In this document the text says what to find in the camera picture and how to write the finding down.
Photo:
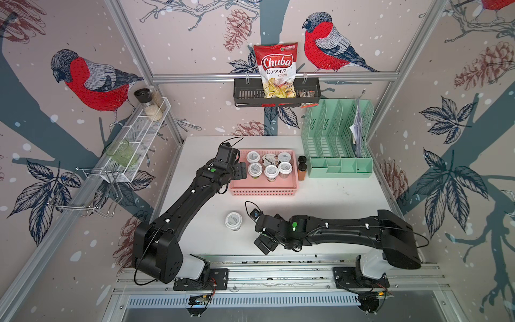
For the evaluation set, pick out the red Chuba cassava chips bag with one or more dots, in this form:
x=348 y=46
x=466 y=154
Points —
x=277 y=67

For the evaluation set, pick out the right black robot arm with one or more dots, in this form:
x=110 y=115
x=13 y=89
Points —
x=390 y=238

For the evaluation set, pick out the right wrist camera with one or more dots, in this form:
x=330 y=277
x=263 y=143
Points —
x=255 y=214

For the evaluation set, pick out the white wire wall shelf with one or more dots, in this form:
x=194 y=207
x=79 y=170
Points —
x=140 y=132

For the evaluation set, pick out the white papers in organizer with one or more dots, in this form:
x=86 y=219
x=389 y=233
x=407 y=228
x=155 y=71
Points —
x=356 y=130

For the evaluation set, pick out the black-lid spice jar on shelf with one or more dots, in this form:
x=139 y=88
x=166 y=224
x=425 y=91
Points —
x=144 y=96

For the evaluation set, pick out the green foil-lid yogurt cup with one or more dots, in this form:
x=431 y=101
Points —
x=284 y=157

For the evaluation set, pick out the green glass cup on shelf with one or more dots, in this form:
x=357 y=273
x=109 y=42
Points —
x=122 y=153

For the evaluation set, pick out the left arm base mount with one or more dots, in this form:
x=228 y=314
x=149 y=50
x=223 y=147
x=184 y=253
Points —
x=217 y=278

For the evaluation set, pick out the green plastic file organizer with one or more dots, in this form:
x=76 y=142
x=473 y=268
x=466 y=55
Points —
x=327 y=139

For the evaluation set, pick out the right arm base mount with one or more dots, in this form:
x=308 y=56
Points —
x=347 y=278

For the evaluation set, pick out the black hanging wire basket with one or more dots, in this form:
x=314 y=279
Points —
x=250 y=93

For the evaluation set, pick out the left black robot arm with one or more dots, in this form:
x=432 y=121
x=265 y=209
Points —
x=156 y=249

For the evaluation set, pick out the clear spice jar on shelf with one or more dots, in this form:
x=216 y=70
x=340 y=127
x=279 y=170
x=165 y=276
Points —
x=158 y=100

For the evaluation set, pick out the white-lid yogurt cup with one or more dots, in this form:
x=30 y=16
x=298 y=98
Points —
x=271 y=172
x=233 y=221
x=255 y=170
x=285 y=169
x=253 y=157

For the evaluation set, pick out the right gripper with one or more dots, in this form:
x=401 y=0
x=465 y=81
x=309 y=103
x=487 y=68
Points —
x=262 y=242

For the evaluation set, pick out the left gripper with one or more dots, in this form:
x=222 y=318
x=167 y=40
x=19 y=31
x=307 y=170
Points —
x=241 y=170

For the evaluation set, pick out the Chobani yogurt cup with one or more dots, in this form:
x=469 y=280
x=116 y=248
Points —
x=270 y=159

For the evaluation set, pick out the pink perforated plastic basket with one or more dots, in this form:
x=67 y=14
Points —
x=281 y=187

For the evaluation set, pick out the metal wire hook rack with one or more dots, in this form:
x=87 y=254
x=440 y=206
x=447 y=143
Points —
x=87 y=191

